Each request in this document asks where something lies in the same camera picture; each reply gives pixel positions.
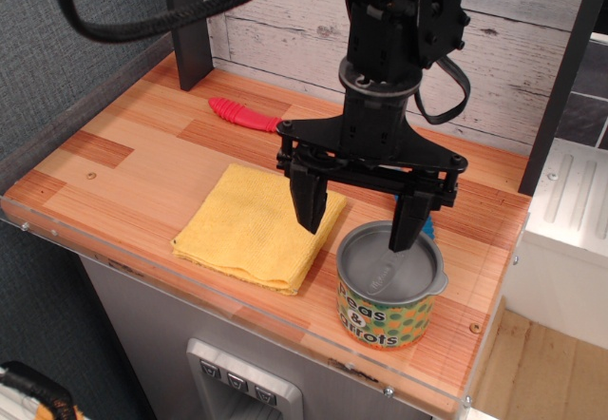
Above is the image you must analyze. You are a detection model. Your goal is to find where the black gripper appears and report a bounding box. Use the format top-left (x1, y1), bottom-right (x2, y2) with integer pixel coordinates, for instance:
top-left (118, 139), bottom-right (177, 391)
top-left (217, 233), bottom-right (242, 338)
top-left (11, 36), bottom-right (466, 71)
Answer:
top-left (275, 56), bottom-right (469, 254)

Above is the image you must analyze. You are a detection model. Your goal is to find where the red handled metal spoon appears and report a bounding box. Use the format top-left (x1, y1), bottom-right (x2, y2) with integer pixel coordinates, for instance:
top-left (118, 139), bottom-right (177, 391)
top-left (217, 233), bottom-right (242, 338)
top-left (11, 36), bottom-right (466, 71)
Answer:
top-left (208, 97), bottom-right (282, 133)

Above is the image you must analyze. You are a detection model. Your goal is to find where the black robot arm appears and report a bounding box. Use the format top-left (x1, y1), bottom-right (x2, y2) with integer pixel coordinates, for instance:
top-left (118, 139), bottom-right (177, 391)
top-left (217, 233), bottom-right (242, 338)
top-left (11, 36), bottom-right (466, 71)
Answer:
top-left (277, 0), bottom-right (470, 252)

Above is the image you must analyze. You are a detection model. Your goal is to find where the yellow folded cloth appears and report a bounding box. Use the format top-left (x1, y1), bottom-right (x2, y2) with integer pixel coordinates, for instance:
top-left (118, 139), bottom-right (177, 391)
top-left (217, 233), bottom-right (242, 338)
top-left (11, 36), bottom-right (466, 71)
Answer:
top-left (172, 163), bottom-right (347, 296)

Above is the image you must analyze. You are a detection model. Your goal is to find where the peas and carrots toy can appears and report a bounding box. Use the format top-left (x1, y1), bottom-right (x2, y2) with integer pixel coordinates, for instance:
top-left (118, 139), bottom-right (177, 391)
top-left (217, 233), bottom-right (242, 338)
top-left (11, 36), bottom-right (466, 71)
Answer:
top-left (336, 221), bottom-right (448, 350)

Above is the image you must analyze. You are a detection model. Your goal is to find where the clear acrylic edge guard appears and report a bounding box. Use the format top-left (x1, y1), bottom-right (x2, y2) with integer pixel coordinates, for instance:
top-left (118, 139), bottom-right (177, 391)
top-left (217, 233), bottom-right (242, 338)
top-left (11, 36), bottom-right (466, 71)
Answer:
top-left (2, 181), bottom-right (530, 419)

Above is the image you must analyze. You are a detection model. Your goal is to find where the white toy sink drainboard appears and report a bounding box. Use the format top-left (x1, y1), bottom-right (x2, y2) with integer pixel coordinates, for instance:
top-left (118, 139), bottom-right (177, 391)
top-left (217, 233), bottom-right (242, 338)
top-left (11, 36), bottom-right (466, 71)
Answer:
top-left (525, 139), bottom-right (607, 257)

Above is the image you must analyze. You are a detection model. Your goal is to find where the silver dispenser panel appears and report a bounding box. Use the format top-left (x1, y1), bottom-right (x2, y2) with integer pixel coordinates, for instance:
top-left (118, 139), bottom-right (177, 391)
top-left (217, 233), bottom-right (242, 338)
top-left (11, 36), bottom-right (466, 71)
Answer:
top-left (186, 338), bottom-right (304, 419)

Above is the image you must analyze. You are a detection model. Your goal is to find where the black flat ribbon cable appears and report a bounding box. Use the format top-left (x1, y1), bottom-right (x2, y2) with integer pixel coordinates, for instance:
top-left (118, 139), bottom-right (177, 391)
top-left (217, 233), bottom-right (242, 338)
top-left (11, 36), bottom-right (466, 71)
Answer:
top-left (413, 54), bottom-right (472, 125)

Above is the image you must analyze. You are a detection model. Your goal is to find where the dark grey right post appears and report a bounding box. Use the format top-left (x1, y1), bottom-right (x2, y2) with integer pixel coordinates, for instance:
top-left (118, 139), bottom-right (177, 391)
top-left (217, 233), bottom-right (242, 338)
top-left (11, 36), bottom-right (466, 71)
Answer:
top-left (518, 0), bottom-right (603, 197)

